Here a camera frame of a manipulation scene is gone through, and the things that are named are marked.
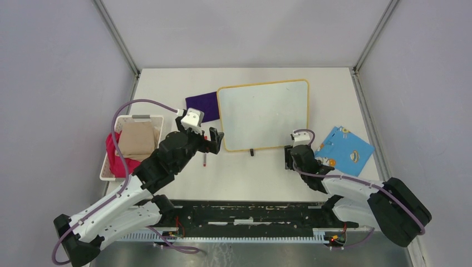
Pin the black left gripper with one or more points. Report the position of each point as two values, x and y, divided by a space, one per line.
212 146

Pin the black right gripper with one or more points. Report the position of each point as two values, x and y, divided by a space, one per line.
289 164

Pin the red whiteboard marker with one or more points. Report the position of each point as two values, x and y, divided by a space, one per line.
205 155

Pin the yellow framed whiteboard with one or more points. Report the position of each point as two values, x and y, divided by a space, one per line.
262 115

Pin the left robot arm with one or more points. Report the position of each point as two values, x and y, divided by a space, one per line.
135 203

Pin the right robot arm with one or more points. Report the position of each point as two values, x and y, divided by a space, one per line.
387 206

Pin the purple cloth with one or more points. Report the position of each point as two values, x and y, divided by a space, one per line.
207 103

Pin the blue cartoon astronaut cloth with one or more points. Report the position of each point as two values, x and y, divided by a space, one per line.
344 151

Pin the beige folded cloth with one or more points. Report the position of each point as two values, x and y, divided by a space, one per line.
137 140

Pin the pink cloth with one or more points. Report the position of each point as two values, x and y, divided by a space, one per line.
116 166

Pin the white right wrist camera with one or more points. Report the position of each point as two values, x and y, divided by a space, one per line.
301 138

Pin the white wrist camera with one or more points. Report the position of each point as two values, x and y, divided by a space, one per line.
301 138
192 121

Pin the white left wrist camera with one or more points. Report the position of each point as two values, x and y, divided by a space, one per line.
192 121

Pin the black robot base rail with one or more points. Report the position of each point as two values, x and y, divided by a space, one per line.
249 219

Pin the aluminium right corner post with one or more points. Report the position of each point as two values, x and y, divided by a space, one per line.
389 10

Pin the aluminium corner post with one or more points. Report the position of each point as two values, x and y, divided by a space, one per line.
389 10
115 34

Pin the aluminium left corner post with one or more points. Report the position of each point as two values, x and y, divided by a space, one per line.
115 34

